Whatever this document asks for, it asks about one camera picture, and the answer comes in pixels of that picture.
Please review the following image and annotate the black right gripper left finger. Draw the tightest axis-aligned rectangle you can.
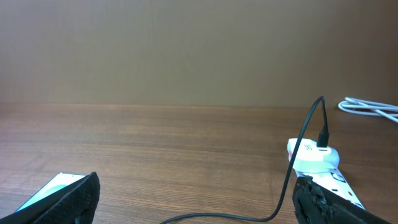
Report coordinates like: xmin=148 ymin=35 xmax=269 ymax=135
xmin=1 ymin=172 xmax=100 ymax=224

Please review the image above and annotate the white USB charger adapter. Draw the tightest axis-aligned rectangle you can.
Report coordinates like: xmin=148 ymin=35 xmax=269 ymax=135
xmin=293 ymin=144 xmax=340 ymax=173

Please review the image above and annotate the white power strip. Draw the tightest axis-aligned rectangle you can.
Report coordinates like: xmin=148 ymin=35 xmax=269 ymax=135
xmin=293 ymin=139 xmax=364 ymax=208

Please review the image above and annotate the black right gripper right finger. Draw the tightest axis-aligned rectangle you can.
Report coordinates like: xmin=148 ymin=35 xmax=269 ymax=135
xmin=292 ymin=175 xmax=389 ymax=224

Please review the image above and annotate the white power strip cord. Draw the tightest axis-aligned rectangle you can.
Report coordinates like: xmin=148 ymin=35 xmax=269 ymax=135
xmin=338 ymin=96 xmax=398 ymax=124

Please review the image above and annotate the teal screen smartphone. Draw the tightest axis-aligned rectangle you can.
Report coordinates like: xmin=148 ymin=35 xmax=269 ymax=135
xmin=17 ymin=173 xmax=84 ymax=212

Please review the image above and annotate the black USB-C charging cable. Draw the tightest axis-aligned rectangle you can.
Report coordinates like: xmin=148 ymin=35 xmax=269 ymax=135
xmin=160 ymin=95 xmax=330 ymax=224

